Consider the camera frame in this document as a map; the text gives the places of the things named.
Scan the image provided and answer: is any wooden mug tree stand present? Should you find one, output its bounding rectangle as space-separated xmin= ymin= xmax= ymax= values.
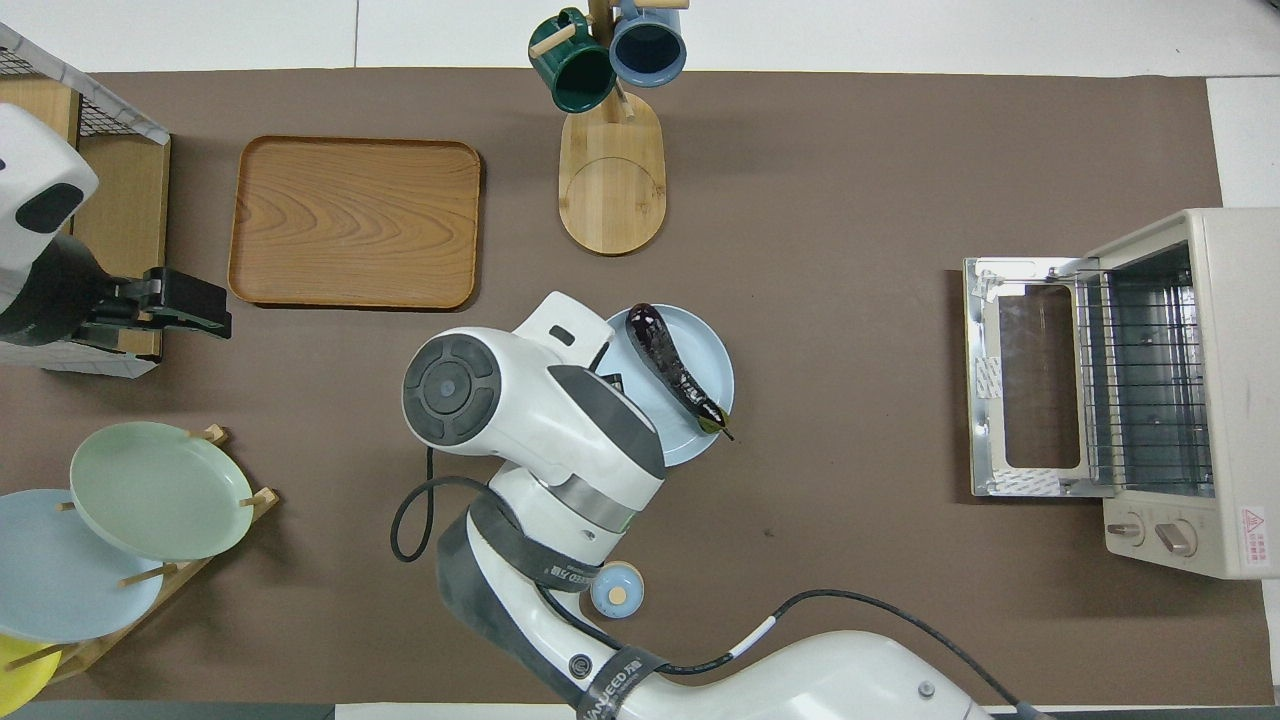
xmin=528 ymin=0 xmax=691 ymax=257

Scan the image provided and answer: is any pale green plate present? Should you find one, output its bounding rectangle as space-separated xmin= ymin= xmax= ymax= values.
xmin=70 ymin=421 xmax=255 ymax=562

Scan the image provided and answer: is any dark purple eggplant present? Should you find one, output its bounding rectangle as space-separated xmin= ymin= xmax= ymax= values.
xmin=626 ymin=303 xmax=736 ymax=442

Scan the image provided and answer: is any white grey fabric piece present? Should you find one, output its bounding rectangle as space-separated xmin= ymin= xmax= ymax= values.
xmin=20 ymin=340 xmax=161 ymax=380

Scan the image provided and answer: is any large light blue plate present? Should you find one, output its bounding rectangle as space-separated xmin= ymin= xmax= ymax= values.
xmin=0 ymin=489 xmax=166 ymax=644

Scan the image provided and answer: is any glass oven door with handle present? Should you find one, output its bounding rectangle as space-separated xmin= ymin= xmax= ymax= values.
xmin=963 ymin=257 xmax=1107 ymax=498

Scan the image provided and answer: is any white toaster oven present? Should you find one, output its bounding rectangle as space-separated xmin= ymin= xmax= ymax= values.
xmin=963 ymin=208 xmax=1280 ymax=581

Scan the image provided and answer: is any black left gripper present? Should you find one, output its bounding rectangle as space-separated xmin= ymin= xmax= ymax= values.
xmin=0 ymin=235 xmax=233 ymax=351

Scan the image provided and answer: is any yellow plate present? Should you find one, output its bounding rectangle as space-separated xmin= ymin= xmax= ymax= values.
xmin=0 ymin=635 xmax=61 ymax=718

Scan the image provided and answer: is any black wire basket frame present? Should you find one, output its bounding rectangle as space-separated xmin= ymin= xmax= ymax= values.
xmin=0 ymin=45 xmax=166 ymax=139

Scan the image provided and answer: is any wooden serving tray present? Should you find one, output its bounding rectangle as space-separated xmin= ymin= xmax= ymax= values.
xmin=228 ymin=136 xmax=483 ymax=311

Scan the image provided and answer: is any dark green mug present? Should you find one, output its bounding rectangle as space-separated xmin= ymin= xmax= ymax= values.
xmin=528 ymin=8 xmax=618 ymax=114

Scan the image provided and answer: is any white checked cloth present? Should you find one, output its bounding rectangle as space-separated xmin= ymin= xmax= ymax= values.
xmin=0 ymin=22 xmax=171 ymax=146

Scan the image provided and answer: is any wooden plate rack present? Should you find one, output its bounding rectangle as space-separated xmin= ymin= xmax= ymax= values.
xmin=40 ymin=425 xmax=281 ymax=683

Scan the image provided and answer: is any small light blue plate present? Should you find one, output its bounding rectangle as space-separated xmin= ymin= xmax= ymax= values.
xmin=592 ymin=303 xmax=736 ymax=468

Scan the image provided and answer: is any blue mug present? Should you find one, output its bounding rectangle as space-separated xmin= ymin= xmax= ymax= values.
xmin=608 ymin=0 xmax=689 ymax=89

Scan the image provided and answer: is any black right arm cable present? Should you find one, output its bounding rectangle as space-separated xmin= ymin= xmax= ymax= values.
xmin=390 ymin=475 xmax=1051 ymax=720

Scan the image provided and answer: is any brown table mat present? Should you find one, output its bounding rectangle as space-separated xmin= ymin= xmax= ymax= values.
xmin=0 ymin=68 xmax=1226 ymax=706

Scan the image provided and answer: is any wooden two-step shelf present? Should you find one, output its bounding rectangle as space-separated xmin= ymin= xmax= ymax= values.
xmin=0 ymin=75 xmax=171 ymax=361

